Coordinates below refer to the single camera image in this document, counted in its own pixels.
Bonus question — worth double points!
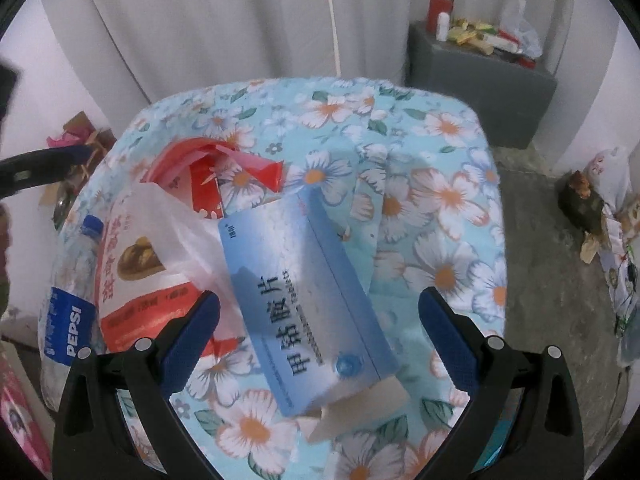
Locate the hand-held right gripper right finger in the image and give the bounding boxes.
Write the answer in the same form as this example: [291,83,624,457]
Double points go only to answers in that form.
[417,286,586,480]

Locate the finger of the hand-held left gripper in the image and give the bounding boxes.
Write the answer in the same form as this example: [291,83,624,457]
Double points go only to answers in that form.
[0,59,23,117]
[0,147,96,202]

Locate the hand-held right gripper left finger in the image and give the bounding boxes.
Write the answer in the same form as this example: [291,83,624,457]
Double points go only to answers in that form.
[52,290,221,480]

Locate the blue white medicine box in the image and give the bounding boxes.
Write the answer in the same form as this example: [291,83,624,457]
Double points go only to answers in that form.
[217,192,413,443]

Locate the red white snack packet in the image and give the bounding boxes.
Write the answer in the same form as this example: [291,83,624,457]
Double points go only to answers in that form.
[95,195,221,356]

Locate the clear plastic bottle blue label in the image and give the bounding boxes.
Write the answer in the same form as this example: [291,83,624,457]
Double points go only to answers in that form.
[39,215,106,411]

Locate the floral light blue tablecloth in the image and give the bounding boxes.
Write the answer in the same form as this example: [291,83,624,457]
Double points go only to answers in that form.
[37,76,508,480]

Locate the red plastic bag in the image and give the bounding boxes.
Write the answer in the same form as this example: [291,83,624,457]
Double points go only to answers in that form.
[137,137,286,221]

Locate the printed floor cloth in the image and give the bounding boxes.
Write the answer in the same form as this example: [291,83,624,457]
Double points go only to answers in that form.
[597,200,640,366]

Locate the red gift bag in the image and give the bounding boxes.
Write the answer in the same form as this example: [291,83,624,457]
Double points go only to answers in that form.
[0,350,53,476]

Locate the white curtain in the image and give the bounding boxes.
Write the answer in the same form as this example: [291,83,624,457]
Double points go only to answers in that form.
[40,0,576,106]

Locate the white printed plastic bag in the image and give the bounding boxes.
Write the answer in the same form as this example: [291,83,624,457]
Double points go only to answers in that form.
[585,147,628,201]

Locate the grey cabinet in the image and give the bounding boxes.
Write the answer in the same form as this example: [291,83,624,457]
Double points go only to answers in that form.
[405,20,558,151]

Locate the pile of snack packets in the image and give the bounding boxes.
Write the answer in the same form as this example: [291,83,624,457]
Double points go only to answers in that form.
[447,17,538,68]

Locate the clear plastic bag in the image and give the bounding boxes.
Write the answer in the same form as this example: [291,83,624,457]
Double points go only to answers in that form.
[500,0,543,58]

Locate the white cord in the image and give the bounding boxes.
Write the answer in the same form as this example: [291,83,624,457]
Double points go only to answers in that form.
[322,0,344,78]

